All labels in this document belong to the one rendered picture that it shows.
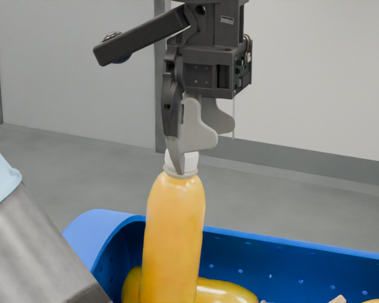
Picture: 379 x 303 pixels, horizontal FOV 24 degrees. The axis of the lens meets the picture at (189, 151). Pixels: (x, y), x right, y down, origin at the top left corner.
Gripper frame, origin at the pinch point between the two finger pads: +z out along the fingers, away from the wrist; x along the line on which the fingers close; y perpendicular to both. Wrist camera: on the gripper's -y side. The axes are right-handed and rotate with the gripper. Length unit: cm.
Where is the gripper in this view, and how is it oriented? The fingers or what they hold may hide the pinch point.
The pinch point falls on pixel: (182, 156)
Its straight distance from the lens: 102.4
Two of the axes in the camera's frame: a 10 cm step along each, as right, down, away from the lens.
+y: 9.3, 1.2, -3.4
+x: 3.6, -3.1, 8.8
